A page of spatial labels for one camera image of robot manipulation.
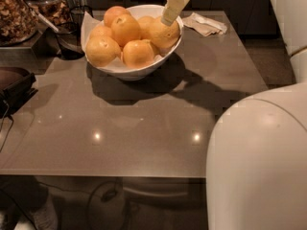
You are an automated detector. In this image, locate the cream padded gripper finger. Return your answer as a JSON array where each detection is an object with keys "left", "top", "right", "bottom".
[{"left": 161, "top": 0, "right": 190, "bottom": 26}]

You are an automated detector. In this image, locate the white ceramic bowl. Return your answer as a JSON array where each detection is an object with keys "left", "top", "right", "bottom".
[{"left": 81, "top": 5, "right": 184, "bottom": 81}]

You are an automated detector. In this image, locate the orange at bowl top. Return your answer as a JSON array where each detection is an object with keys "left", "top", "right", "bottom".
[{"left": 104, "top": 6, "right": 130, "bottom": 27}]

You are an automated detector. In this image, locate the white paper bowl liner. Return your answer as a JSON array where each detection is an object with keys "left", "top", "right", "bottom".
[{"left": 81, "top": 13, "right": 167, "bottom": 81}]

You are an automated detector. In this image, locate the crumpled paper napkin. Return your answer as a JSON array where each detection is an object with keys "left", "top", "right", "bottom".
[{"left": 182, "top": 12, "right": 227, "bottom": 36}]

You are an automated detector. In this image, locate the small orange at left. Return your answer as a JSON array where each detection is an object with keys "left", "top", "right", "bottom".
[{"left": 89, "top": 25, "right": 112, "bottom": 38}]

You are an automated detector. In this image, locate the dark glass cup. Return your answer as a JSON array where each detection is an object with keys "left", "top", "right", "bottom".
[{"left": 56, "top": 5, "right": 92, "bottom": 60}]

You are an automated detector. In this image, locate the large glass snack jar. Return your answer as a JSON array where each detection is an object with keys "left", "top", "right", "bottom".
[{"left": 0, "top": 0, "right": 37, "bottom": 46}]

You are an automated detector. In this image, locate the white shoe under table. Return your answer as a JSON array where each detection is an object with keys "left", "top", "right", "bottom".
[{"left": 31, "top": 196, "right": 59, "bottom": 230}]

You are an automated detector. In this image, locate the black cable at left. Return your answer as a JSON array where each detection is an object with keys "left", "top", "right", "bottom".
[{"left": 0, "top": 99, "right": 15, "bottom": 153}]

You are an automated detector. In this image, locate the black cable under table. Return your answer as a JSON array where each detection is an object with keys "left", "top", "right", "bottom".
[{"left": 37, "top": 177, "right": 132, "bottom": 230}]

